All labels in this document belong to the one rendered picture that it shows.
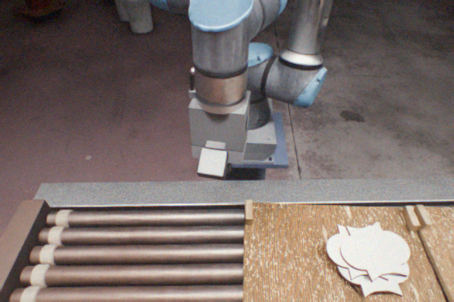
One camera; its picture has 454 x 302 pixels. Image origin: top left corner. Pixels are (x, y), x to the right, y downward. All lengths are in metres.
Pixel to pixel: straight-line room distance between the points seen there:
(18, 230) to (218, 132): 0.57
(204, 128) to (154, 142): 1.93
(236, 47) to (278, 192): 0.54
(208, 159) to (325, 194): 0.48
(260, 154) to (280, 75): 0.26
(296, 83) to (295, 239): 0.39
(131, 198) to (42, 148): 1.85
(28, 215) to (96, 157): 1.55
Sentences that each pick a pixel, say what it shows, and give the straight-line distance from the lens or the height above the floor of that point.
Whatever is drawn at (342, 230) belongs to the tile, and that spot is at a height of 0.97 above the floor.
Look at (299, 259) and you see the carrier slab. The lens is 0.74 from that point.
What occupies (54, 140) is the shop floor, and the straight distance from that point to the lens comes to 2.70.
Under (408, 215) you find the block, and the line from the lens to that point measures 0.87.
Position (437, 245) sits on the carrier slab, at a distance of 0.88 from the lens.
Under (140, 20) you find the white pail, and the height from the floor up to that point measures 0.15.
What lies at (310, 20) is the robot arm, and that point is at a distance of 0.81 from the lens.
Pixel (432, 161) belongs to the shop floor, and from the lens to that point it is 2.63.
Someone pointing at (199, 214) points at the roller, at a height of 0.92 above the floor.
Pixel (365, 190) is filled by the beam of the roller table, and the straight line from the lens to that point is 0.94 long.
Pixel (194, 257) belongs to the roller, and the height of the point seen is 0.91.
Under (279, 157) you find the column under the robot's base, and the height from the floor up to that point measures 0.87.
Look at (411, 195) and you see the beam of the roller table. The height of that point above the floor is 0.91.
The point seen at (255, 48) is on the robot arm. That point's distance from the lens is 0.91.
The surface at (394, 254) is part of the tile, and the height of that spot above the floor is 0.98.
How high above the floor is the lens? 1.59
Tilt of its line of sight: 45 degrees down
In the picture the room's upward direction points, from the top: straight up
